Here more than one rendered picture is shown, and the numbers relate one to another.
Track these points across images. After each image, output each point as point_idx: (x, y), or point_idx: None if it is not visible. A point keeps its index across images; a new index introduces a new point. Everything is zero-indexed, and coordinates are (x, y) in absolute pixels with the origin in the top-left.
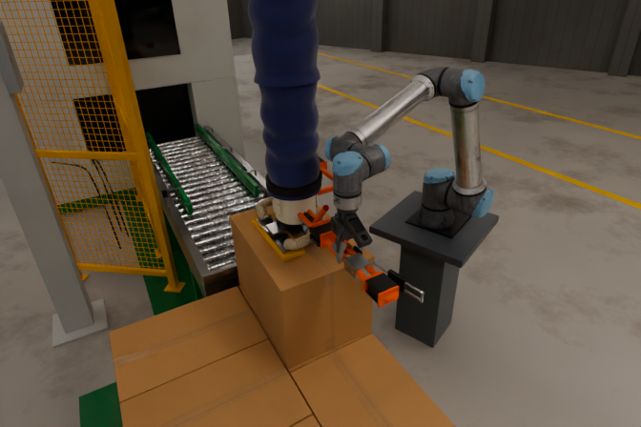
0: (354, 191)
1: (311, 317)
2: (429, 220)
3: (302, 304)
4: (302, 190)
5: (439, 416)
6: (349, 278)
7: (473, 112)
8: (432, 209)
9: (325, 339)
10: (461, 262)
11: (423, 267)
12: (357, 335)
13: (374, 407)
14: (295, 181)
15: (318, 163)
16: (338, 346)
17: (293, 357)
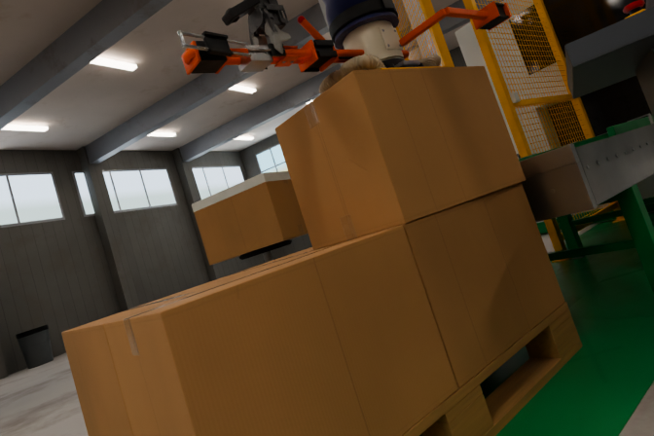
0: None
1: (311, 172)
2: (646, 9)
3: (297, 149)
4: (334, 22)
5: (244, 280)
6: (333, 111)
7: None
8: None
9: (339, 215)
10: (565, 50)
11: None
12: (381, 222)
13: (262, 271)
14: (328, 16)
15: None
16: (360, 236)
17: (312, 233)
